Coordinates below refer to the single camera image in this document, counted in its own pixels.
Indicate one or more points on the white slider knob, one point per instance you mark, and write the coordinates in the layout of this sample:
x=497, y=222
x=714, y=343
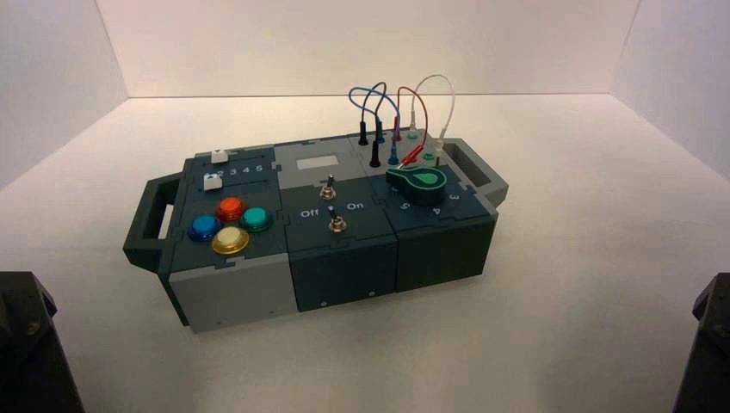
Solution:
x=218, y=155
x=211, y=182

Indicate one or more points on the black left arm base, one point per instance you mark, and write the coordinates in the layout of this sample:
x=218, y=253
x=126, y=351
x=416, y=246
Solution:
x=28, y=353

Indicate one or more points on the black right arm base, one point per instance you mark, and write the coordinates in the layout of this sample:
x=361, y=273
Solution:
x=707, y=359

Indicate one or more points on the dark green rotary knob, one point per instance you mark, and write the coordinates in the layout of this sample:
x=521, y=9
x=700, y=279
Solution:
x=423, y=188

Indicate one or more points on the grey display window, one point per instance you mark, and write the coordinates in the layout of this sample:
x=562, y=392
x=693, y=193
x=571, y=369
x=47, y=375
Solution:
x=317, y=162

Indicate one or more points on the grey and teal control box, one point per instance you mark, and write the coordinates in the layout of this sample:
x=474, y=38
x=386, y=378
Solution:
x=342, y=268

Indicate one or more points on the green round push button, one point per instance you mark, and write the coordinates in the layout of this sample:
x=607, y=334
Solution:
x=256, y=218

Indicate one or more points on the red round push button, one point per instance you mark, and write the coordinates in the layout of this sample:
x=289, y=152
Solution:
x=231, y=208

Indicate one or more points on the yellow round push button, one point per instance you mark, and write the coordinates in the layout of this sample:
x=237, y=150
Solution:
x=230, y=240

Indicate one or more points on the blue round push button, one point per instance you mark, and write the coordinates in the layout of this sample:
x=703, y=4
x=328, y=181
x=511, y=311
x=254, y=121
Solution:
x=204, y=227

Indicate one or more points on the metal toggle switch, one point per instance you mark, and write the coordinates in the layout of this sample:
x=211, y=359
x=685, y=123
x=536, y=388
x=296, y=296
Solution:
x=327, y=191
x=337, y=224

